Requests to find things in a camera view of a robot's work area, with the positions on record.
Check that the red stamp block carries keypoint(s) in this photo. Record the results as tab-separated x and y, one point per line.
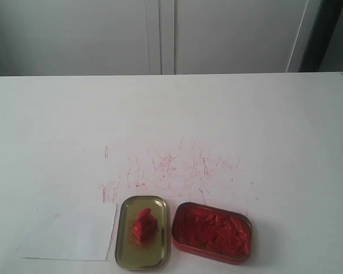
144	227

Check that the red ink tin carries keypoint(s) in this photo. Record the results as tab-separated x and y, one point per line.
212	233

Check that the white paper sheet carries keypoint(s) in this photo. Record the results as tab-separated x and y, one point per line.
78	232

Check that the gold tin lid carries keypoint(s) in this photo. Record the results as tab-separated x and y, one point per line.
128	254

